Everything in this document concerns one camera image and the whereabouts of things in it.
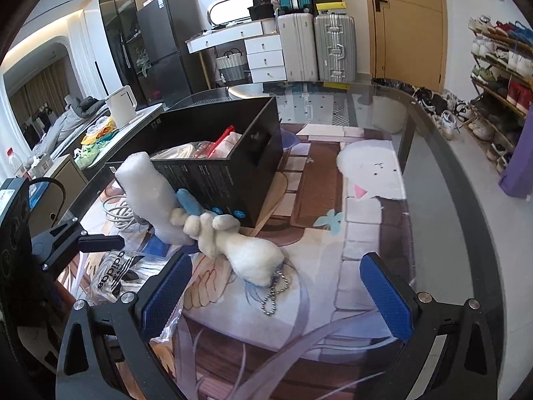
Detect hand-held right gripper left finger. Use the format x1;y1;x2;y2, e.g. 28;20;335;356
56;252;193;400

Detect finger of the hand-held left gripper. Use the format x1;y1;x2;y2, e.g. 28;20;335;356
78;234;126;254

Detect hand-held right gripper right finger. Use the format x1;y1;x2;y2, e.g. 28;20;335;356
359;252;498;400

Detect white cable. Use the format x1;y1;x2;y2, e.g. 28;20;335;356
100;195;151;233

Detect clear black-logo plastic bag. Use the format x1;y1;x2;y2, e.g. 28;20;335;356
73;250;185;343

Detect white plush toy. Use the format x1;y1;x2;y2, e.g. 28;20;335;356
169;187;297;316

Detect bagged cream tube coil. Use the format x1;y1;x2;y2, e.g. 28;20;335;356
151;141;214;161

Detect black cardboard box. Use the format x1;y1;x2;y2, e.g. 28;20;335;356
105;96;284;230

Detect red zip plastic bag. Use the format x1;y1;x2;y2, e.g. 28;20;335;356
207;125;241;160

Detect red-capped plastic bottle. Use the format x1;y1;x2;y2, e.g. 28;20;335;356
6;147;26;181

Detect printed desk mat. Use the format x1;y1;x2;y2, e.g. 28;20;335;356
58;123;422;400

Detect colourful snack bags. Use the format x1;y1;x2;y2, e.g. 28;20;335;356
75;116;118;168

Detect grey jacket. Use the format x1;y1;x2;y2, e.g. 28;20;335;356
33;95;110;156

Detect brown curtain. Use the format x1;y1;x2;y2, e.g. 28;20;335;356
8;63;72;135

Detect white kettle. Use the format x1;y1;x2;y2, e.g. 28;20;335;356
104;85;138;128

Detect purple bag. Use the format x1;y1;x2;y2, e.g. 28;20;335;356
497;145;533;201

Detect black refrigerator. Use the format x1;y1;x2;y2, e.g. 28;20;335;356
136;0;211;110

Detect black glass cabinet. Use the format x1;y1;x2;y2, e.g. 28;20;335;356
98;0;151;110

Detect woven basket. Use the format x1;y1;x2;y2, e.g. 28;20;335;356
215;49;251;85

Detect group of assorted shoes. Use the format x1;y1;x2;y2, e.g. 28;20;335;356
372;14;533;176

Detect white vanity desk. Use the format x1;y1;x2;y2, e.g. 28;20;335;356
185;19;286;87

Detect wooden shoe rack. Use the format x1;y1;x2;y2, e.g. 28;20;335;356
468;19;533;176

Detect silver suitcase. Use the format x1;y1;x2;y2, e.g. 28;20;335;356
313;14;357;85

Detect oval mirror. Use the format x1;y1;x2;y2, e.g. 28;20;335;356
207;0;256;26

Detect white suitcase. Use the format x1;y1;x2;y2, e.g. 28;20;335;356
276;12;319;83

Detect wooden door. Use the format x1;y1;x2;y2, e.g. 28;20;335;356
361;0;449;93

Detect black bag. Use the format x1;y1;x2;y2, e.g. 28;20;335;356
247;0;278;20

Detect yellow black shoe box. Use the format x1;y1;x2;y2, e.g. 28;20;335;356
316;1;347;17

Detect black cable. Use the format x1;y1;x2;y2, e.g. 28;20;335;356
27;177;68;226

